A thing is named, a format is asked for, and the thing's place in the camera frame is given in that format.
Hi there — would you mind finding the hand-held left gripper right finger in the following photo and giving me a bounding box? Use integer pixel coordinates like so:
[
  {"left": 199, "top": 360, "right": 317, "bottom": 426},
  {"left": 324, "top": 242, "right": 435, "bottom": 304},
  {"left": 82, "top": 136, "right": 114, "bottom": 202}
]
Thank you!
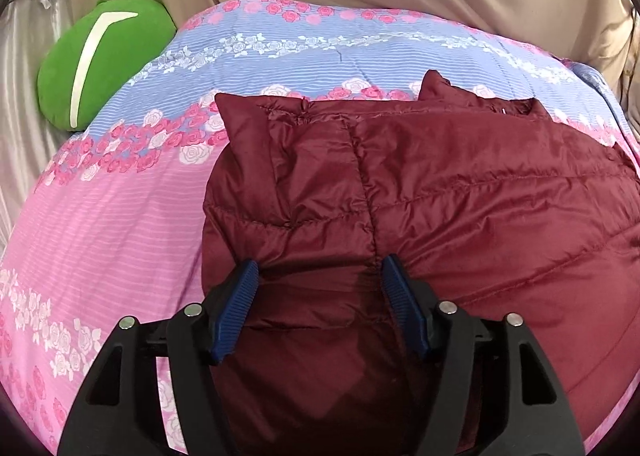
[{"left": 381, "top": 253, "right": 586, "bottom": 456}]

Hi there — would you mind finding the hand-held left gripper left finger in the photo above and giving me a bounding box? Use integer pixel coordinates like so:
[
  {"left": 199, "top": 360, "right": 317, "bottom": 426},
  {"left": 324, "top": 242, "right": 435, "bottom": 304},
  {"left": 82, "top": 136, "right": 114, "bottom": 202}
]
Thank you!
[{"left": 57, "top": 258, "right": 261, "bottom": 456}]

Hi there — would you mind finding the maroon quilted zip jacket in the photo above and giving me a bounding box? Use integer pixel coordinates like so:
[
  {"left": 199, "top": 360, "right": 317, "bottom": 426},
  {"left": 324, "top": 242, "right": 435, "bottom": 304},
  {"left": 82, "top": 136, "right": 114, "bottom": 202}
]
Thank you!
[{"left": 201, "top": 70, "right": 640, "bottom": 456}]

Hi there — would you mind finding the pink floral rose blanket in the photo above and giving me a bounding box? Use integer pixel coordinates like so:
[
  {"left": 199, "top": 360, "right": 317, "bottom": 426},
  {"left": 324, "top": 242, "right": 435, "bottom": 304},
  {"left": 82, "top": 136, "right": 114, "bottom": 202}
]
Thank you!
[{"left": 0, "top": 0, "right": 640, "bottom": 456}]

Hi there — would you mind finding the silver satin curtain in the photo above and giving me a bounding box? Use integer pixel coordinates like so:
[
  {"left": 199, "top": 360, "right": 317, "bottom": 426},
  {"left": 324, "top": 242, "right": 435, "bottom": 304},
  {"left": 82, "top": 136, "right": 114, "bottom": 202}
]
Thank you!
[{"left": 0, "top": 0, "right": 81, "bottom": 247}]

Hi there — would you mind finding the green plush pillow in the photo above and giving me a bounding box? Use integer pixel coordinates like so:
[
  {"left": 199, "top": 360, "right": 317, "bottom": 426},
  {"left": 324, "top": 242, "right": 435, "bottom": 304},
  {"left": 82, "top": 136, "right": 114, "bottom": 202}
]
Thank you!
[{"left": 37, "top": 0, "right": 177, "bottom": 133}]

